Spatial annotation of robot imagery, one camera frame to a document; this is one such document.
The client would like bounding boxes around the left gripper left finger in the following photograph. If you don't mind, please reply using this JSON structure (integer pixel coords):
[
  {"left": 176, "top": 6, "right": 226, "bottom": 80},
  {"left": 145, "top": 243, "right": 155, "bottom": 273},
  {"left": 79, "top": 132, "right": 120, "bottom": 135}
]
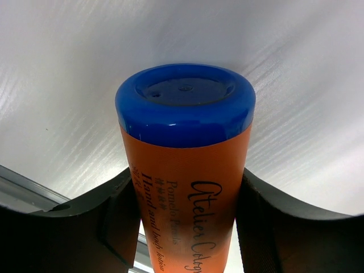
[{"left": 0, "top": 167, "right": 143, "bottom": 273}]

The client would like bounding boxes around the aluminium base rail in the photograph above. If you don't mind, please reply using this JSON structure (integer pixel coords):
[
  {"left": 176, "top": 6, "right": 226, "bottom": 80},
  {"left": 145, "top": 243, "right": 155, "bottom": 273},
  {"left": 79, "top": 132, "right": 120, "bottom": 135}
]
[{"left": 0, "top": 164, "right": 154, "bottom": 273}]

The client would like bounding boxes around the dark blue pump bottle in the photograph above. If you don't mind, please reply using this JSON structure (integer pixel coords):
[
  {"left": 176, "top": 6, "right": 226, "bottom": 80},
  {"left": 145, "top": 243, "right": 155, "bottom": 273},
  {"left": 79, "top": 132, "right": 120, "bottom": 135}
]
[{"left": 115, "top": 64, "right": 256, "bottom": 272}]

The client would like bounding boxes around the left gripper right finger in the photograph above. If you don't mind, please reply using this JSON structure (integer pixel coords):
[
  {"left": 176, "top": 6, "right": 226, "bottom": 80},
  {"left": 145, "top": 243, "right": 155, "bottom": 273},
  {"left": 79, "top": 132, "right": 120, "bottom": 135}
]
[{"left": 236, "top": 169, "right": 363, "bottom": 272}]

